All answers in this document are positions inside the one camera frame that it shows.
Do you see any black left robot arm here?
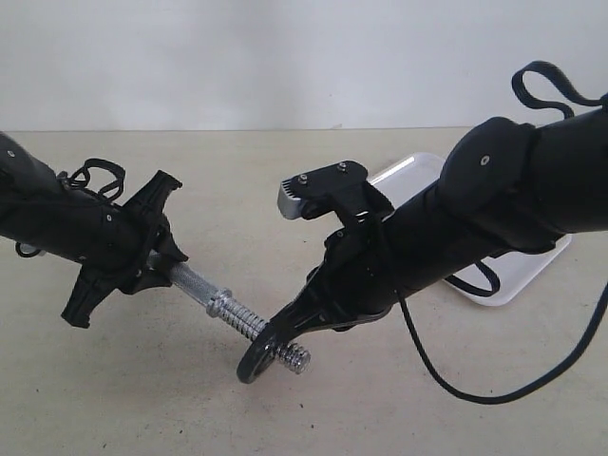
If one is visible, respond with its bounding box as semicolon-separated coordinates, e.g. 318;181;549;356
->
1;134;188;329

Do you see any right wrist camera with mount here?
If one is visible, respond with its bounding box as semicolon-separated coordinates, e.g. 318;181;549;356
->
276;161;394;228

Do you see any black weight plate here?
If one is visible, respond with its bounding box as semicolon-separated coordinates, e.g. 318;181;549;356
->
237;325;279;385

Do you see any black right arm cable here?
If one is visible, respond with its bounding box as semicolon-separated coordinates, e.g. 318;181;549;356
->
398;60;608;405

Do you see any white rectangular plastic tray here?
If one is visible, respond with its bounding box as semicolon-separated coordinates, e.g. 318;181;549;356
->
369;152;572;307

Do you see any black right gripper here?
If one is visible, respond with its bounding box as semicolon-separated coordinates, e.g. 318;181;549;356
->
258;210;404;354

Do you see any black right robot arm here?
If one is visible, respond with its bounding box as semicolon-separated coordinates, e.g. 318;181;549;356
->
261;109;607;344

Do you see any chrome dumbbell bar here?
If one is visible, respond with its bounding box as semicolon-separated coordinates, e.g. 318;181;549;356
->
169;262;312;375

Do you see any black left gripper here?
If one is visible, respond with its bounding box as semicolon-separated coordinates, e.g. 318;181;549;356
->
61;170;189;329

